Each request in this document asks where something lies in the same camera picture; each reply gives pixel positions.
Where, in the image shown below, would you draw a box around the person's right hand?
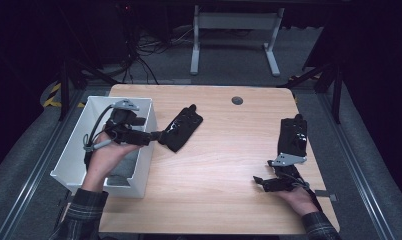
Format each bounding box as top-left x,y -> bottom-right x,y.
277,185 -> 320,218

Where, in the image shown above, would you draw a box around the grey fluffy glove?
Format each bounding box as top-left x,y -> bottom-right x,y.
107,159 -> 140,188

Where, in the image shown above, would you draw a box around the black metal stand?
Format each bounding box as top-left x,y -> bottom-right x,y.
277,61 -> 344,125
57,59 -> 118,122

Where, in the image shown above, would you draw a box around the metal floor rail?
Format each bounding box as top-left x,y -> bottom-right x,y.
0,88 -> 88,240
317,93 -> 398,240

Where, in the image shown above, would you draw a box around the white storage box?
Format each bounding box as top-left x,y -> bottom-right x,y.
50,95 -> 158,199

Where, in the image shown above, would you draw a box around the white table frame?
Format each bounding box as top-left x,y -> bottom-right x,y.
189,4 -> 286,78

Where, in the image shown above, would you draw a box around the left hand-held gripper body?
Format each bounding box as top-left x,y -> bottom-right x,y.
103,99 -> 154,147

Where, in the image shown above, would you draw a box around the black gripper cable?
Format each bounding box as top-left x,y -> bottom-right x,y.
290,173 -> 323,213

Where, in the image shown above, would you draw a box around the grey tape strip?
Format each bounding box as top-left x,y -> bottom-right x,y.
314,189 -> 338,203

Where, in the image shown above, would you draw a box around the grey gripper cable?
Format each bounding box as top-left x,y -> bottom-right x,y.
83,104 -> 119,153

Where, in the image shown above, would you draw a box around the black floor cables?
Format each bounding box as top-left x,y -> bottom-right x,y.
122,26 -> 197,84

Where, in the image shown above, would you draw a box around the person's left hand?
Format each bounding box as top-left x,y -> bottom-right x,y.
81,131 -> 143,193

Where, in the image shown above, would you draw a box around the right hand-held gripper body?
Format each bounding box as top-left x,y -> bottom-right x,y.
267,152 -> 312,194

